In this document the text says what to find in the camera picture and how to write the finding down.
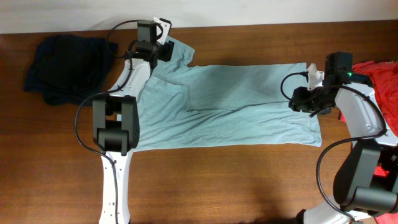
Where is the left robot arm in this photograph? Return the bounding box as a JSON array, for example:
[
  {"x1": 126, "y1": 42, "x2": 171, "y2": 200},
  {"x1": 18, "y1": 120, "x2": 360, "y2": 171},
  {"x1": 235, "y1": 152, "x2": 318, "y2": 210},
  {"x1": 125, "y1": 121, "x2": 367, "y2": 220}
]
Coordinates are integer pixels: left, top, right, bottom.
[{"x1": 92, "y1": 18, "x2": 174, "y2": 224}]

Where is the light blue t-shirt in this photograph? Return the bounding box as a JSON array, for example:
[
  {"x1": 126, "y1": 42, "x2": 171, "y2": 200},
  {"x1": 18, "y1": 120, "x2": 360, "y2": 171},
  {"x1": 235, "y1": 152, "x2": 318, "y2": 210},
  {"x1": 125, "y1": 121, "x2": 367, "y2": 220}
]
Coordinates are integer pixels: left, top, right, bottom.
[{"x1": 137, "y1": 41, "x2": 322, "y2": 151}]

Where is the folded dark navy garment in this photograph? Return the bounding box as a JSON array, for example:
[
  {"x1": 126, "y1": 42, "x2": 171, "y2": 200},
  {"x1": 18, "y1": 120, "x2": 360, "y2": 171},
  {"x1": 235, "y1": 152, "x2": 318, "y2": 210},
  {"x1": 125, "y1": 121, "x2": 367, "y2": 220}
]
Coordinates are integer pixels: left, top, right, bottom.
[{"x1": 24, "y1": 35, "x2": 118, "y2": 106}]

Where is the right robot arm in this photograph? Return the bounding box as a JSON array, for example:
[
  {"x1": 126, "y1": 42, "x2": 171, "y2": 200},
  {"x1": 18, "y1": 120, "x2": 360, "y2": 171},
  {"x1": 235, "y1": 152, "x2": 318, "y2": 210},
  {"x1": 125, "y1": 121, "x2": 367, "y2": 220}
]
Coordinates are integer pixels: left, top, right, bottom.
[{"x1": 289, "y1": 52, "x2": 397, "y2": 223}]

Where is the red t-shirt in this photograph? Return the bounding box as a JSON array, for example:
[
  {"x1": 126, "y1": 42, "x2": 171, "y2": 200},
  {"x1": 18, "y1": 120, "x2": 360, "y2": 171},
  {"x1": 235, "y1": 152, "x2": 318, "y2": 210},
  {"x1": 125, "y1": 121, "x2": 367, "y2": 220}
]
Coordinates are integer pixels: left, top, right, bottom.
[{"x1": 333, "y1": 61, "x2": 397, "y2": 216}]

